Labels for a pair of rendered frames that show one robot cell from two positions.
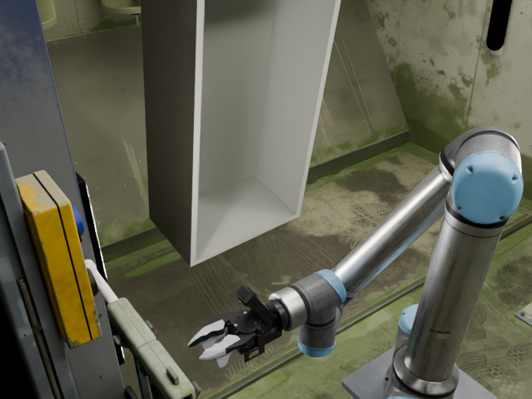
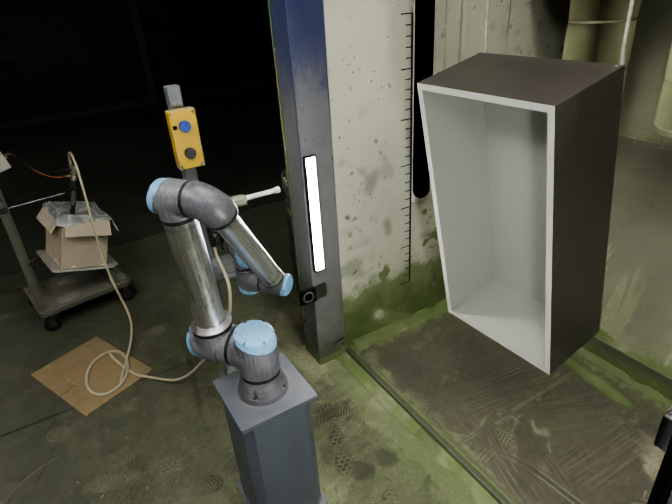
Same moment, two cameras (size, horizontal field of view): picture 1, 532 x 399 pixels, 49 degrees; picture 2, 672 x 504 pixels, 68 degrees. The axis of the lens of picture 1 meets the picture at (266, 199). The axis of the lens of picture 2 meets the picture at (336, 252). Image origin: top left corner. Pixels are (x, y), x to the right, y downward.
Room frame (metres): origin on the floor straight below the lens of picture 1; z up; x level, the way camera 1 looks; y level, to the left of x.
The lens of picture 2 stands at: (1.54, -1.84, 1.99)
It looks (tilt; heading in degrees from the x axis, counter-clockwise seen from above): 28 degrees down; 95
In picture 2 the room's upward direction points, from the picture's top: 4 degrees counter-clockwise
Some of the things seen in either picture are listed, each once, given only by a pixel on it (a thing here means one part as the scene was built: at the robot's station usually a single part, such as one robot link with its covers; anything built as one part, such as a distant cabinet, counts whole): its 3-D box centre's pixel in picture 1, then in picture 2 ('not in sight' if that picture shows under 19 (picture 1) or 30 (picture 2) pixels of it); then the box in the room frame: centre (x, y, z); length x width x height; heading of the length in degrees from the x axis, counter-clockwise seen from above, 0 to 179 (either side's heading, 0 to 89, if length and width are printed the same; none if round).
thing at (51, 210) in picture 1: (56, 261); (185, 138); (0.71, 0.33, 1.42); 0.12 x 0.06 x 0.26; 35
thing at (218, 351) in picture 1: (221, 356); not in sight; (0.84, 0.10, 1.07); 0.09 x 0.03 x 0.06; 134
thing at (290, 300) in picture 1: (285, 309); not in sight; (0.97, -0.04, 1.07); 0.10 x 0.05 x 0.09; 34
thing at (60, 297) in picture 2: not in sight; (49, 227); (-0.67, 1.14, 0.64); 0.73 x 0.50 x 1.27; 45
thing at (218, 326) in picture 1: (207, 340); not in sight; (0.89, 0.13, 1.07); 0.09 x 0.03 x 0.06; 115
